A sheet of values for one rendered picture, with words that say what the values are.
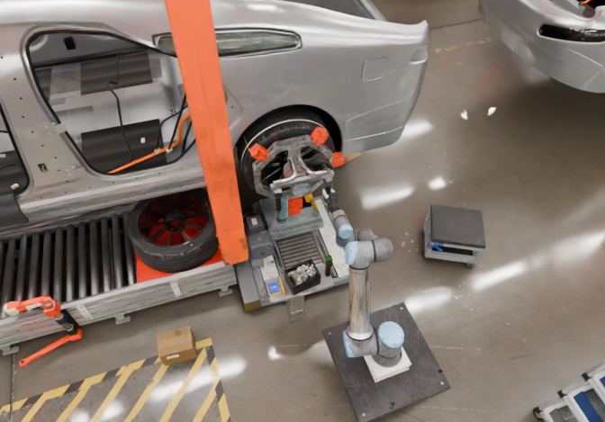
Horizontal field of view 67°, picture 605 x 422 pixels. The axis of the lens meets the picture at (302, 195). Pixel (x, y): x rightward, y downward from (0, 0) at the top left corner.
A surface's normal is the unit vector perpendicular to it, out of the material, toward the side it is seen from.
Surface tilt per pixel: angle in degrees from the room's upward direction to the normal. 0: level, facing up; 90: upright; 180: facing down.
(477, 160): 0
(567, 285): 0
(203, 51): 90
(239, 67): 80
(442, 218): 0
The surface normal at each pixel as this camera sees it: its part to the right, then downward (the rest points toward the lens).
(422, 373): 0.01, -0.64
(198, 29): 0.30, 0.73
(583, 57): -0.45, 0.68
